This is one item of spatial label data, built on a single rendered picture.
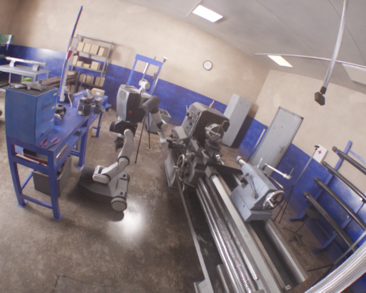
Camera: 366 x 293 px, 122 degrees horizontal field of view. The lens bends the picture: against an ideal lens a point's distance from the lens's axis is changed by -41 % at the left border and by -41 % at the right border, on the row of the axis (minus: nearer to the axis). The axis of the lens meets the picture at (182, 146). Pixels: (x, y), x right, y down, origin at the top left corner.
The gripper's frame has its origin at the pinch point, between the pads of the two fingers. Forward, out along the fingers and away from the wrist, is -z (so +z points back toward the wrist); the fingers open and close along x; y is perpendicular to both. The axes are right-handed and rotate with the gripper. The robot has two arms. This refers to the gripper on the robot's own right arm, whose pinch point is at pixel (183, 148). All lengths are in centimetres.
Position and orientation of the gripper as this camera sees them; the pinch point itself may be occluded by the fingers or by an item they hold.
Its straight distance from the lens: 196.7
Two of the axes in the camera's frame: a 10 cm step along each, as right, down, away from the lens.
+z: -9.1, -2.5, -3.3
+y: -1.2, 9.2, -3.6
